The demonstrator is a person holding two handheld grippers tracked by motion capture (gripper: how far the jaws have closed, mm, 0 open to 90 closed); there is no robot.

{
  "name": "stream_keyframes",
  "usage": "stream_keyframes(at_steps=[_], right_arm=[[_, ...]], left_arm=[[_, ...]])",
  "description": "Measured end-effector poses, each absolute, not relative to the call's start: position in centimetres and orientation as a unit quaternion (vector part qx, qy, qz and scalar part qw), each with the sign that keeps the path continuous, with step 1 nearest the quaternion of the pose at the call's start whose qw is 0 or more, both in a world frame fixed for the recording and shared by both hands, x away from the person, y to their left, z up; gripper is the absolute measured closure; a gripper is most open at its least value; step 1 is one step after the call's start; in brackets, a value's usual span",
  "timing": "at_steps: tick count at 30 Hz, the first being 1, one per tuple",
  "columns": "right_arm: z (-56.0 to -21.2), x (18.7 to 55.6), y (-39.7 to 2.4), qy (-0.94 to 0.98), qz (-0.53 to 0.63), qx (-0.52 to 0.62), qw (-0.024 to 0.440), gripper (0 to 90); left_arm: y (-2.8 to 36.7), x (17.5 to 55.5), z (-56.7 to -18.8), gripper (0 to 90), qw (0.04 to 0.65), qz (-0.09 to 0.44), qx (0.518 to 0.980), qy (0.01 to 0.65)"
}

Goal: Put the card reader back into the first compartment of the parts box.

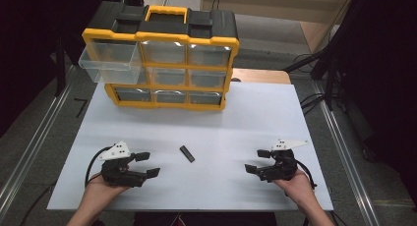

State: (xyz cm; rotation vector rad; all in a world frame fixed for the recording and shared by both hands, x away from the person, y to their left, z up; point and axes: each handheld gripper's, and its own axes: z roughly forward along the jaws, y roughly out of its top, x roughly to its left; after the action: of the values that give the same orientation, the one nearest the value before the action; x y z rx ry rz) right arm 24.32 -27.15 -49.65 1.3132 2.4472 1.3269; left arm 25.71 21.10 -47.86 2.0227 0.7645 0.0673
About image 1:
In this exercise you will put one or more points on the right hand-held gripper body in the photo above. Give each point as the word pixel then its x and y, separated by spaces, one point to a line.
pixel 283 167

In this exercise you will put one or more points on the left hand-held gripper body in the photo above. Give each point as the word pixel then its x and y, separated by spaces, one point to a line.
pixel 118 175

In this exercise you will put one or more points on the small black rectangular bar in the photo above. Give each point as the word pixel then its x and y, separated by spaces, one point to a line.
pixel 187 154

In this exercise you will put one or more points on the clear plastic drawer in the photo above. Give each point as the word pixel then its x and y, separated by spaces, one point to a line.
pixel 111 60

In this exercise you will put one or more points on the yellow black drawer organizer cabinet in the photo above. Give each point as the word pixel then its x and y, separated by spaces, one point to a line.
pixel 170 31

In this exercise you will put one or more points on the person's left hand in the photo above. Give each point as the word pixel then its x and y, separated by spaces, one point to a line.
pixel 98 190

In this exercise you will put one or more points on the person's right hand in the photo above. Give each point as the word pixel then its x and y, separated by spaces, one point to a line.
pixel 300 186

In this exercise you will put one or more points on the white table board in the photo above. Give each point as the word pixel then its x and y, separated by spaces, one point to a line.
pixel 213 127

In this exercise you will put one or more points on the person's dark clothing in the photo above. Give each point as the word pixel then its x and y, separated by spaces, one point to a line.
pixel 213 219

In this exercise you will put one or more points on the wooden table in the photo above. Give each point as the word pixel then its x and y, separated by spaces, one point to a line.
pixel 262 76

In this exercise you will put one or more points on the black metal stand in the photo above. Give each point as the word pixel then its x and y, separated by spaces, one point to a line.
pixel 329 82

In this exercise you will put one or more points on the set of closed clear drawers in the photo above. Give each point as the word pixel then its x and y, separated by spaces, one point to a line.
pixel 206 55

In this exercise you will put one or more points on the dark curtain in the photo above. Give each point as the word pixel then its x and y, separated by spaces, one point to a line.
pixel 26 55
pixel 387 72

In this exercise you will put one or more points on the beige wooden panel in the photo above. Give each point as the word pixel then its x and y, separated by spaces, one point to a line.
pixel 278 5

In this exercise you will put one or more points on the aluminium floor rail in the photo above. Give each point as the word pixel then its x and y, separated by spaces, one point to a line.
pixel 344 154
pixel 36 134

